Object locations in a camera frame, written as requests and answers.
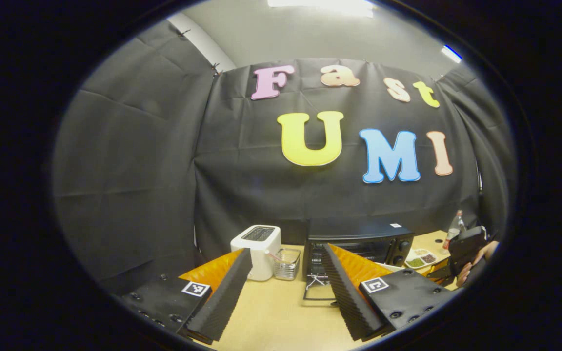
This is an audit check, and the white divided dish of beans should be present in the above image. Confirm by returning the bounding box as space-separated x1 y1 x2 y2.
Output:
404 248 438 270

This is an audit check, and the ceiling light panel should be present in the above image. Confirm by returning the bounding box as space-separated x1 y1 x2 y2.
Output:
441 45 463 64

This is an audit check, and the black electric oven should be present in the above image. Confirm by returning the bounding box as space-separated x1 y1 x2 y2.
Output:
302 219 415 300

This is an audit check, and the white toaster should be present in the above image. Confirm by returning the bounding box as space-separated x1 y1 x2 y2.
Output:
230 225 282 282

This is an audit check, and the clear plastic bottle red label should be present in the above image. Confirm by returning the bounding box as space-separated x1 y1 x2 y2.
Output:
446 210 466 244

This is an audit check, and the wire mesh basket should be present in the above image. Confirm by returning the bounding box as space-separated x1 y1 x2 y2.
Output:
274 248 301 281

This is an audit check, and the black backdrop cloth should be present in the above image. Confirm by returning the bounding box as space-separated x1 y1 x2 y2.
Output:
52 19 513 293

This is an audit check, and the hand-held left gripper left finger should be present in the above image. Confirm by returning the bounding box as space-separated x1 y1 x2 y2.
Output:
120 247 255 343

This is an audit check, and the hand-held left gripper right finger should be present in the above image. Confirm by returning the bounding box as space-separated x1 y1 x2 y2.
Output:
321 243 457 342

